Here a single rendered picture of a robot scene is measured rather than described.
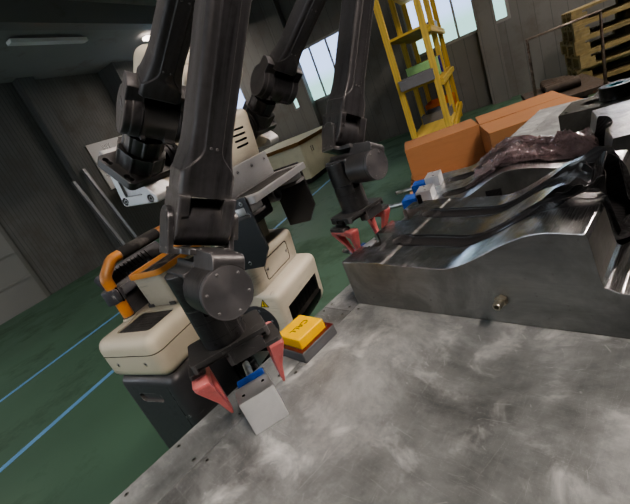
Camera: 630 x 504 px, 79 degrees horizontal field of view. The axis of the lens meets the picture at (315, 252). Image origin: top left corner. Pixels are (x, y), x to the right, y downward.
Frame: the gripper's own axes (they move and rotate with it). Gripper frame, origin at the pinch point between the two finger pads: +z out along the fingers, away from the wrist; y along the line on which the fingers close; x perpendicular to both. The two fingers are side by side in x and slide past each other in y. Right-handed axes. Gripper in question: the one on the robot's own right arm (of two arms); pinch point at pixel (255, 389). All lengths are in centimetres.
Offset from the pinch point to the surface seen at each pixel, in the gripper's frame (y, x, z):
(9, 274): -290, 696, 15
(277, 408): 1.4, -2.4, 2.7
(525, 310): 34.3, -13.4, 2.2
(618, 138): 73, -2, -6
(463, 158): 236, 230, 54
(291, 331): 9.0, 10.6, 0.7
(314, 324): 12.7, 8.8, 0.8
